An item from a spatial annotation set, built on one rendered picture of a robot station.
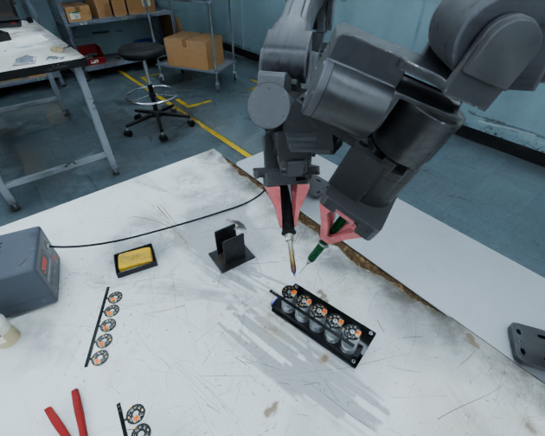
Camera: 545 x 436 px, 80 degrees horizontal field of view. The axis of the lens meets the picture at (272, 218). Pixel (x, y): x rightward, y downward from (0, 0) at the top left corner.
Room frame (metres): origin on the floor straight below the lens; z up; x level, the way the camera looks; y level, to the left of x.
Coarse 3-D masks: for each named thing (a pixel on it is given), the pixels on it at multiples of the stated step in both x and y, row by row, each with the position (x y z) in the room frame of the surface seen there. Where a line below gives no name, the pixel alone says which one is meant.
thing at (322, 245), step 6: (336, 222) 0.29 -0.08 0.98; (342, 222) 0.29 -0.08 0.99; (330, 228) 0.29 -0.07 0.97; (336, 228) 0.29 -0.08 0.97; (318, 240) 0.30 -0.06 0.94; (318, 246) 0.30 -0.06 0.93; (324, 246) 0.29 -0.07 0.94; (312, 252) 0.30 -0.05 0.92; (318, 252) 0.30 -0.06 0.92; (312, 258) 0.30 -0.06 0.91
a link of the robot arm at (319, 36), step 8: (320, 8) 0.74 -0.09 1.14; (320, 16) 0.73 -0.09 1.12; (320, 24) 0.73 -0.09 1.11; (312, 32) 0.74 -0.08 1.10; (320, 32) 0.73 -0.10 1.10; (312, 40) 0.73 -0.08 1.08; (320, 40) 0.73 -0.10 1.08; (312, 48) 0.73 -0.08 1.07; (320, 48) 0.75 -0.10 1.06; (296, 96) 0.72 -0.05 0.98
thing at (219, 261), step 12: (228, 228) 0.47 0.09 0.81; (240, 228) 0.45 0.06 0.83; (216, 240) 0.45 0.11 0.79; (228, 240) 0.43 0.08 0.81; (240, 240) 0.44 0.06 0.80; (216, 252) 0.46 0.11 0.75; (228, 252) 0.43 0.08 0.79; (240, 252) 0.44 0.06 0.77; (216, 264) 0.42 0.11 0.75; (228, 264) 0.42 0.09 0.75; (240, 264) 0.43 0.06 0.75
